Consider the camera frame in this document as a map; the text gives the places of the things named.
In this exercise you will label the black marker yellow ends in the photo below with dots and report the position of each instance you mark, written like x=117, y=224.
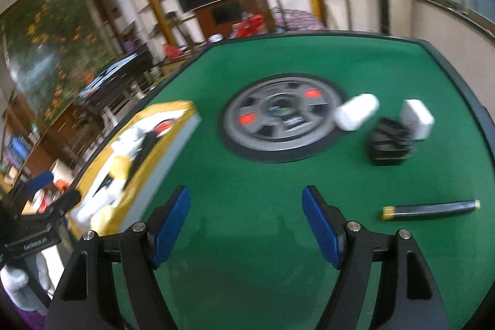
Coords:
x=429, y=210

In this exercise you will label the black tape roll red core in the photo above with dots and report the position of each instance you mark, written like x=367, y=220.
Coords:
x=162, y=127

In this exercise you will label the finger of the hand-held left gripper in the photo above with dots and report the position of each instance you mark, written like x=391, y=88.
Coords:
x=64, y=203

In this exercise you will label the floral wall painting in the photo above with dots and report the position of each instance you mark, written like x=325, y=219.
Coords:
x=50, y=51

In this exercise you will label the white rounded case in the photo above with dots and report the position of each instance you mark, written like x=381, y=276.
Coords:
x=355, y=111

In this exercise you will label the black piano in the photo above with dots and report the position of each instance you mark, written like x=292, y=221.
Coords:
x=116, y=78

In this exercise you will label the red plastic bag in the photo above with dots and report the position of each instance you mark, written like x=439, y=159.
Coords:
x=249, y=24

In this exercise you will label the black binder clips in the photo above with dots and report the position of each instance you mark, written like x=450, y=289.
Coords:
x=390, y=144

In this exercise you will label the round grey table control panel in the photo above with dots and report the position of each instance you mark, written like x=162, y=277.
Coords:
x=284, y=117

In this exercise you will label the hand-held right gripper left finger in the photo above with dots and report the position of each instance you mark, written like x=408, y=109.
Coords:
x=171, y=225

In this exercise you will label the yellow storage box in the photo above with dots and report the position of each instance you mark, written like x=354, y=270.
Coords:
x=170, y=152

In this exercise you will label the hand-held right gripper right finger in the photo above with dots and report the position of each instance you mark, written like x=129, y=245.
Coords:
x=321, y=227

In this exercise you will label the white charger adapter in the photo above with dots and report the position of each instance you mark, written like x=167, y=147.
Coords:
x=417, y=119

